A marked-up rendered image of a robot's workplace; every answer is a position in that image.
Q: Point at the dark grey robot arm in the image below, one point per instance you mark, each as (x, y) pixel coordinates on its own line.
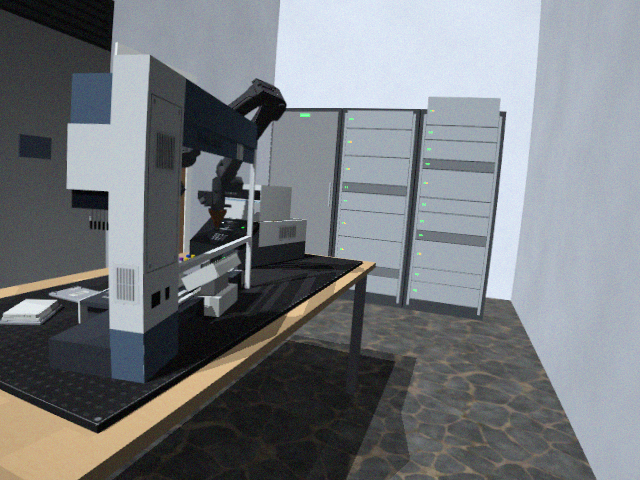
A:
(270, 103)

